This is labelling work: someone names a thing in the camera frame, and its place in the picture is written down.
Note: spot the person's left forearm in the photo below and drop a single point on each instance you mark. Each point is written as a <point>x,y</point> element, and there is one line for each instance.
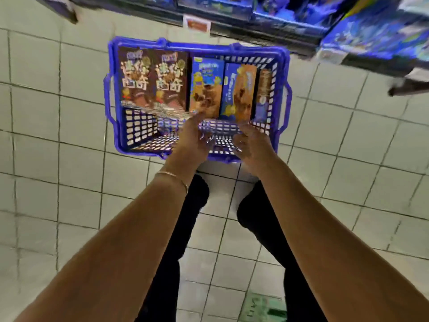
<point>110,258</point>

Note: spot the narrow brown cookie box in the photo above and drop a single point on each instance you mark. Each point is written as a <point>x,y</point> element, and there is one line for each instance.
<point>263,93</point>

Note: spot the dark store shelf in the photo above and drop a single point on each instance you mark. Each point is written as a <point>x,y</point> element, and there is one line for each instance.
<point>254,31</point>

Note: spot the person's left hand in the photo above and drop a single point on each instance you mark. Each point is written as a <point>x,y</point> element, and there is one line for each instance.
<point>191,144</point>

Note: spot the large blue product box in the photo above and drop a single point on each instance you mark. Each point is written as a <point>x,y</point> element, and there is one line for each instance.
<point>378,33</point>

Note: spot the red and white price label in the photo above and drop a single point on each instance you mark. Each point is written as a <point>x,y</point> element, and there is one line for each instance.
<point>196,24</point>

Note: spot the person's right fingers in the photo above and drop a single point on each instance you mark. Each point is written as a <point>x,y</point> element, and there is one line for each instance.
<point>243,135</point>

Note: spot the person's right hand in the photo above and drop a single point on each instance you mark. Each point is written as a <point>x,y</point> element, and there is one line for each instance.
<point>256,154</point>

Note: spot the person's right forearm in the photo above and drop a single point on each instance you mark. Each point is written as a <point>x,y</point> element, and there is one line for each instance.
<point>335,258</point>

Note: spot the person's left fingers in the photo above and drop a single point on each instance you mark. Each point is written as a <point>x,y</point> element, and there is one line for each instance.
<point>202,127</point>

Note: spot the row of blue packaged goods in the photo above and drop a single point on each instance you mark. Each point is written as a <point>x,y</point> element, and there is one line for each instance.
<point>268,9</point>

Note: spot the person's black trousers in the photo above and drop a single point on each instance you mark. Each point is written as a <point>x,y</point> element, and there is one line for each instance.
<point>174,264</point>

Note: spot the blue plastic shopping basket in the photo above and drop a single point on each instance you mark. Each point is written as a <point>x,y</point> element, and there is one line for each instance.
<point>117,137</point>

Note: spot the blue and orange cookie box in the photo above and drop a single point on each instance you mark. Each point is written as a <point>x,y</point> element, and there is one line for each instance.
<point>239,90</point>

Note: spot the green floor sticker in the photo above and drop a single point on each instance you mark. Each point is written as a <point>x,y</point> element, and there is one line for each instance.
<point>263,310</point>

